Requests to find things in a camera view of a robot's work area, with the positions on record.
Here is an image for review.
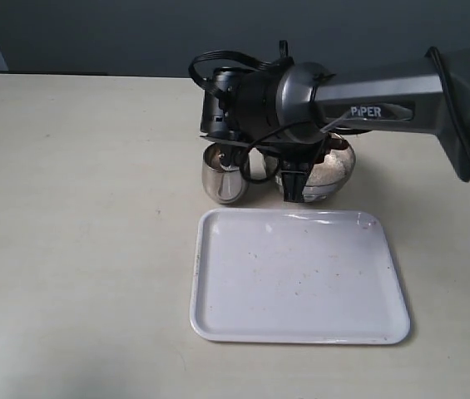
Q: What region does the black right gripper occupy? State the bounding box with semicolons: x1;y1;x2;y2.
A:
229;70;322;203

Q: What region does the brown wooden spoon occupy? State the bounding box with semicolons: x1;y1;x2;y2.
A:
326;135;349;150

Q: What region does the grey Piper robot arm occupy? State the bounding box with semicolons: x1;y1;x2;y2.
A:
227;47;470;203

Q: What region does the steel bowl of rice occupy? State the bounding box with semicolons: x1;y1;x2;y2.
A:
263;132;356;203

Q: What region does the steel cup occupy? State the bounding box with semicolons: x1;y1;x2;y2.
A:
201;144;249;204

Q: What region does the white rectangular tray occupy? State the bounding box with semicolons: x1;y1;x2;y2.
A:
190;208;411;345

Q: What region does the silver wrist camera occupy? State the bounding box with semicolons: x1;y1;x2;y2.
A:
200;66;249;140

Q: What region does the black flat cable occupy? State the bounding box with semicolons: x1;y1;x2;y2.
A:
189;40;294;99

